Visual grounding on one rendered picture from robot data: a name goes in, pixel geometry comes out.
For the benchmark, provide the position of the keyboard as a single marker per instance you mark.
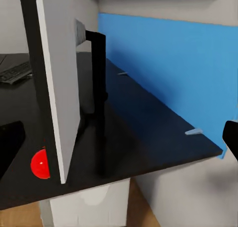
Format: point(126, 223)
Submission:
point(15, 73)

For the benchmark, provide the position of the desk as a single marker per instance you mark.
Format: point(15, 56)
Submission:
point(138, 135)

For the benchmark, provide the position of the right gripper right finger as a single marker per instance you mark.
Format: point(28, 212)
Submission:
point(230, 136)

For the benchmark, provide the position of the desktop computer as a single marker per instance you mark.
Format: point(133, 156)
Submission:
point(46, 213)

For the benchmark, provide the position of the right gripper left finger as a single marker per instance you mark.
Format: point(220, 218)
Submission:
point(12, 137)

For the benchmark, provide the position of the room divider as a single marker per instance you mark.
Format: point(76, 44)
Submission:
point(191, 67)

